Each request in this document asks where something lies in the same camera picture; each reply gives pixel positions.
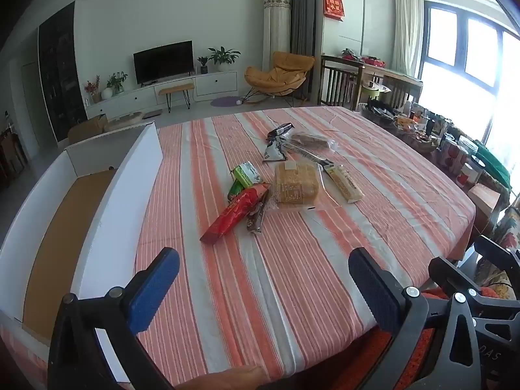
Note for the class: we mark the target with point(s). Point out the brown chocolate bar packet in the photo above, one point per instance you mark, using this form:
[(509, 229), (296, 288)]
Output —
[(256, 217)]

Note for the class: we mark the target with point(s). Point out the green plant in white vase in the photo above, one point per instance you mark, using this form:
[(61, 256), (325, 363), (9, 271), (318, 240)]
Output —
[(115, 81)]

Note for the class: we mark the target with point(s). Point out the light green snack packet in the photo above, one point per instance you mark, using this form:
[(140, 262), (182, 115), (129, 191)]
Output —
[(248, 172)]

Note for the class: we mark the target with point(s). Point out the dark snack bar packet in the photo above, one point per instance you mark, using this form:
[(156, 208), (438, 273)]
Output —
[(280, 130)]

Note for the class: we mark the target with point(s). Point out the clear bag of brown strips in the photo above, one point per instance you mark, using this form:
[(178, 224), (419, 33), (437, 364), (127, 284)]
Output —
[(310, 141)]

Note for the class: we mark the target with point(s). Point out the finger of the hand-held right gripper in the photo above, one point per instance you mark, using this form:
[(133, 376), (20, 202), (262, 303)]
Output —
[(447, 274), (495, 250)]

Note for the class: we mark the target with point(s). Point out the grey curtain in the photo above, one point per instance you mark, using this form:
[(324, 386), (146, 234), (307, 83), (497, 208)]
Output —
[(302, 16)]

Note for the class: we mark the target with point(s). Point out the bread in clear bag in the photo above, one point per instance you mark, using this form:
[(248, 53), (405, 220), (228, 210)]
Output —
[(294, 185)]

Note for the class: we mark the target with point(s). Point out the white cardboard box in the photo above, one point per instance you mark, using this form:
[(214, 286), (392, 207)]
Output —
[(134, 178)]

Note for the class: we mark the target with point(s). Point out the floral cloth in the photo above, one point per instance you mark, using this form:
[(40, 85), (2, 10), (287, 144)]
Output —
[(508, 227)]

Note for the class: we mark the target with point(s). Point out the white television cabinet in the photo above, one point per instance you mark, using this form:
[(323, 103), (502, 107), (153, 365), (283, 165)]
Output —
[(215, 83)]

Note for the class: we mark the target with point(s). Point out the black television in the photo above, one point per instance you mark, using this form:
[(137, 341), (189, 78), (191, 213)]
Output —
[(162, 63)]

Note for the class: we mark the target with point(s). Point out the black and white triangular packet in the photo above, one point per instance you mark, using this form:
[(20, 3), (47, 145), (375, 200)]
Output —
[(274, 150)]

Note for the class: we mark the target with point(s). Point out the red snack packet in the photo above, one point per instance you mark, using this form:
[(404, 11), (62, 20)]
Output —
[(231, 217)]

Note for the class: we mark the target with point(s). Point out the dark wooden chair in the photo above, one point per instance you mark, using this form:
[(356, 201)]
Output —
[(337, 83), (400, 91)]

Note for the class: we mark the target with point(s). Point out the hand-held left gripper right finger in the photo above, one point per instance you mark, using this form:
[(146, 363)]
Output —
[(373, 288)]

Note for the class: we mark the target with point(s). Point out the pile of assorted groceries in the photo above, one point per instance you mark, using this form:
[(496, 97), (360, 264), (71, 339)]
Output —
[(426, 130)]

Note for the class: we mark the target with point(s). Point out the dark wall cabinet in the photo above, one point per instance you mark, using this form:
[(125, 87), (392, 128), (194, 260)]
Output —
[(61, 73)]

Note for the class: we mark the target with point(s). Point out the large potted green plant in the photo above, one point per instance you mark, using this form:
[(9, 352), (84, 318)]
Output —
[(223, 55)]

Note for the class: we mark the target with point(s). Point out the red wall hanging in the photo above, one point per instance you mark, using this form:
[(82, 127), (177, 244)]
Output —
[(334, 5)]

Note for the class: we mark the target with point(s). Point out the yellow-green plastic container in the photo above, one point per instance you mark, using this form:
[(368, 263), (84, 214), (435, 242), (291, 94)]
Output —
[(373, 89)]

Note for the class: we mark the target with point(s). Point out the white curtain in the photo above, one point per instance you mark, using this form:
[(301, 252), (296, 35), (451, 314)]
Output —
[(404, 28)]

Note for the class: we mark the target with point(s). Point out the orange fuzzy cushion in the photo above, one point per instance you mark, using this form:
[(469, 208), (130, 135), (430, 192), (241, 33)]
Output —
[(432, 349)]

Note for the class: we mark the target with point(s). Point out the orange lounge chair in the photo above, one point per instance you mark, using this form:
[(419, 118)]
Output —
[(280, 73)]

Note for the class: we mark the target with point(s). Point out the yellow wafer packet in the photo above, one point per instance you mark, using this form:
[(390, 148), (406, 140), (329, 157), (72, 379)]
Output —
[(345, 185)]

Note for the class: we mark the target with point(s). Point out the brown cardboard box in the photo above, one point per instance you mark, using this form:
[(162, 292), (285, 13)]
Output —
[(87, 128)]

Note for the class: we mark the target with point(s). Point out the red flowers in vase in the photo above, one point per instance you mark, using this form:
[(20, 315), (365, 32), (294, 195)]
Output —
[(92, 87)]

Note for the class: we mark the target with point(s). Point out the small potted plant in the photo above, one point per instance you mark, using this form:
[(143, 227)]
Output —
[(203, 65)]

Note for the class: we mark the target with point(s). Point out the purple round rug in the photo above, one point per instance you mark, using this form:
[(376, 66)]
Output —
[(223, 101)]

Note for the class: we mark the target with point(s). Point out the person's left hand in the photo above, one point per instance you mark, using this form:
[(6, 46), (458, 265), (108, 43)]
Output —
[(227, 380)]

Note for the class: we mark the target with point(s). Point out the dark framed window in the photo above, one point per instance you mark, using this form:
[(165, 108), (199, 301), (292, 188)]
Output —
[(479, 48)]

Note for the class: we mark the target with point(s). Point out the brown wooden box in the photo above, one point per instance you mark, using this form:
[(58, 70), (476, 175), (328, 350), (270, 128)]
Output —
[(483, 203)]

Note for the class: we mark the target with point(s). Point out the standing air conditioner with cover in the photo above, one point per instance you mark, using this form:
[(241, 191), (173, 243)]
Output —
[(276, 28)]

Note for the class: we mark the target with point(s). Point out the wooden bench with metal legs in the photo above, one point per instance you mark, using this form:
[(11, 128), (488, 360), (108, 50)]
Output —
[(175, 88)]

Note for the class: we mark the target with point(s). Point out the green sausage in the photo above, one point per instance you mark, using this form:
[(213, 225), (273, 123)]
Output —
[(235, 189)]

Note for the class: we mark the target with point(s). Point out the wooden dining table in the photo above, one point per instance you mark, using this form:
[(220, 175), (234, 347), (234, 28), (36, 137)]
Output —
[(373, 71)]

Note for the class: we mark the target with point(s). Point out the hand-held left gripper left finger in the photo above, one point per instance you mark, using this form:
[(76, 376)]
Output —
[(156, 288)]

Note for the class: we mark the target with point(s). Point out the orange striped tablecloth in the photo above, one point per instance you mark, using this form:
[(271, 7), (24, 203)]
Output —
[(304, 272)]

